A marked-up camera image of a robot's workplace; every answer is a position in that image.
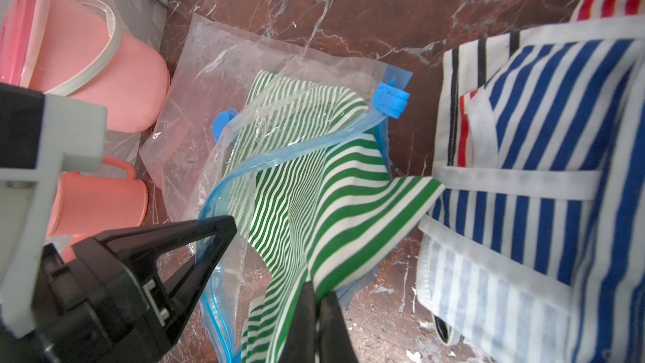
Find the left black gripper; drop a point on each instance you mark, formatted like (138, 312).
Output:
(109, 304)

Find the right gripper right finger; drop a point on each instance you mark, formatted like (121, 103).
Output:
(334, 342)

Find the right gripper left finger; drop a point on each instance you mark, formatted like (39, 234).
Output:
(301, 343)

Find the green white striped garment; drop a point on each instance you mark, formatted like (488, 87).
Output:
(326, 217)

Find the clear plastic vacuum bag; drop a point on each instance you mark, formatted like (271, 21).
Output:
(238, 105)

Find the blue white striped garment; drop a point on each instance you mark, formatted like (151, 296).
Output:
(535, 251)

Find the blue zipper slider clip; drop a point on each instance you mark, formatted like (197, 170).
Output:
(389, 100)

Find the black white striped garment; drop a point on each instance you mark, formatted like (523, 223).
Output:
(466, 69)

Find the blue vacuum valve cap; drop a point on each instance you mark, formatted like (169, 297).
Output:
(221, 121)

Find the pink watering can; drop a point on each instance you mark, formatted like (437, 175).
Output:
(85, 206)

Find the pink bucket with lid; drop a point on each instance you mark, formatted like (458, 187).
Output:
(78, 49)

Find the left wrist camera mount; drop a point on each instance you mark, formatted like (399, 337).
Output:
(42, 136)

